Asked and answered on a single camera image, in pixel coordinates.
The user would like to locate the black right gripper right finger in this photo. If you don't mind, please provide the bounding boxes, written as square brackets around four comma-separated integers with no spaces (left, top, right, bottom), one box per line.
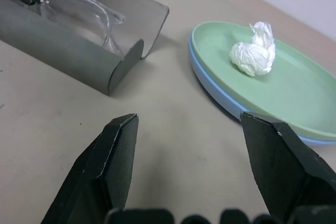
[239,111,336,224]

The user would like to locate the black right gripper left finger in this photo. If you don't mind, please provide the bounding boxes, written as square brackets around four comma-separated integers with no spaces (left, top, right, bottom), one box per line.
[40,113,139,224]

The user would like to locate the grey glasses case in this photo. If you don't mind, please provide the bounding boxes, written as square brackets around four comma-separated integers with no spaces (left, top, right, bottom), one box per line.
[0,0,170,97]

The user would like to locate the green plate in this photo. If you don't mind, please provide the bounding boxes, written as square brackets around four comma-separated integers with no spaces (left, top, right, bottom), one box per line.
[191,20,336,141]

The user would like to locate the crumpled white tissue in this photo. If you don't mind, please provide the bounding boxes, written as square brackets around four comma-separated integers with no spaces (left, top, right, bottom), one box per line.
[229,21,277,78]

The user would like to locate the blue plate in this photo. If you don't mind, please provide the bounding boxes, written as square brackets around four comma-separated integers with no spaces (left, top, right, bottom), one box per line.
[187,34,336,146]

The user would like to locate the clear plastic glasses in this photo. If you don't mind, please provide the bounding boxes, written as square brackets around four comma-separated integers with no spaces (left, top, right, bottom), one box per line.
[33,0,127,55]

